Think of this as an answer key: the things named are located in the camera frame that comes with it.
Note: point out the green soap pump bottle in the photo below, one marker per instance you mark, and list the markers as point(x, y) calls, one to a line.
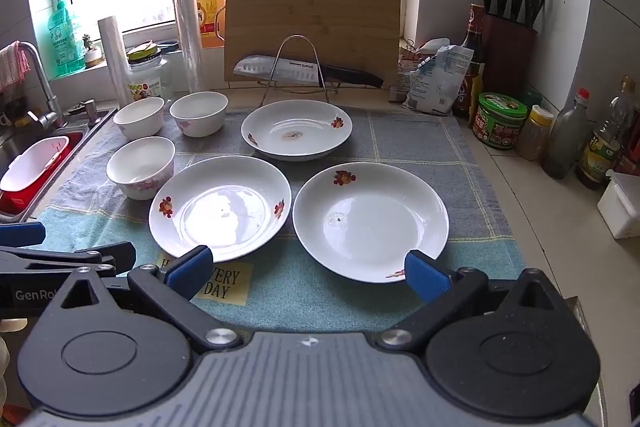
point(65, 42)

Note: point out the yellow-labelled oil bottle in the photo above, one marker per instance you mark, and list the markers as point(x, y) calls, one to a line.
point(600, 152)

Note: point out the dark sauce bottle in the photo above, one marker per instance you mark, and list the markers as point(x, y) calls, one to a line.
point(475, 42)

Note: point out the checked grey teal towel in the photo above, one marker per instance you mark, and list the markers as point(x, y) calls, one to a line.
point(300, 302)

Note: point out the red plastic basin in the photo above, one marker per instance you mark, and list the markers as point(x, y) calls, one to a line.
point(15, 202)

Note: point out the pink cloth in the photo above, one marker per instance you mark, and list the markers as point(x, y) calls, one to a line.
point(12, 67)

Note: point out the steel sink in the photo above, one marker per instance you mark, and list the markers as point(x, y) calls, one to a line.
point(7, 149)

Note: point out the white plastic container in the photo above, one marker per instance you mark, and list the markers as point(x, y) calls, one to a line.
point(620, 207)

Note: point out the dark wooden knife block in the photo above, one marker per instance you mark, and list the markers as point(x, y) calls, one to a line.
point(507, 57)

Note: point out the green-lidded sauce jar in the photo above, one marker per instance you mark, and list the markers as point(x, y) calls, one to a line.
point(500, 127)

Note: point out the bamboo cutting board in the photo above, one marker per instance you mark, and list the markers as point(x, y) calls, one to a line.
point(310, 7)

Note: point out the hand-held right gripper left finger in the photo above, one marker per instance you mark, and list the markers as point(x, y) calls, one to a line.
point(187, 272)

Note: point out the small potted plant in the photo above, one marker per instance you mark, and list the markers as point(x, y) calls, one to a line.
point(92, 57)

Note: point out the white plastic basin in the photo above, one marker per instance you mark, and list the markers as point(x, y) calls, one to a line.
point(30, 167)

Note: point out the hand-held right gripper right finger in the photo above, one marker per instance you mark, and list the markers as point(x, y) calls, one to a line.
point(427, 279)

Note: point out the metal sink fitting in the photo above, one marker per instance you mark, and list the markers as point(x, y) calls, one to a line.
point(90, 109)

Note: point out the small yellow-lidded spice jar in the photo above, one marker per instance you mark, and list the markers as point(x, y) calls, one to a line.
point(532, 137)

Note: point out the teal dish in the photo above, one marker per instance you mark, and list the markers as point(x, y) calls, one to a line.
point(170, 48)

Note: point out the black kitchen scissors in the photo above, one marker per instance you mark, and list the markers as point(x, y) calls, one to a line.
point(531, 14)

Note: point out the tall plastic wrap roll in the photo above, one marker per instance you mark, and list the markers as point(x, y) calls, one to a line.
point(189, 37)

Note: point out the white plastic bag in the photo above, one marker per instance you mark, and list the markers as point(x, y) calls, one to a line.
point(440, 82)

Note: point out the glass jar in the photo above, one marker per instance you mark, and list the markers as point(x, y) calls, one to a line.
point(145, 79)

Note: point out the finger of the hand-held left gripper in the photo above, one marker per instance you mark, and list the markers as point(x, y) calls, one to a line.
point(60, 259)
point(20, 234)

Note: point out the short plastic wrap roll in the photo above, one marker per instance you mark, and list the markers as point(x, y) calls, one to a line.
point(112, 57)

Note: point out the clear red-capped bottle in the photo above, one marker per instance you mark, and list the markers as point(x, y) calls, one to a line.
point(565, 142)

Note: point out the red white packet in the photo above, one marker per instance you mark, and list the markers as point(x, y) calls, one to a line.
point(407, 67)

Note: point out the metal faucet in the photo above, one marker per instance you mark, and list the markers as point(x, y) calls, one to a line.
point(47, 92)

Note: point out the white flower bowl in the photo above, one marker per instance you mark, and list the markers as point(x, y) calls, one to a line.
point(200, 119)
point(140, 167)
point(140, 119)

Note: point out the stained white flower plate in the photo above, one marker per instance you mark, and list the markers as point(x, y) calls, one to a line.
point(310, 127)

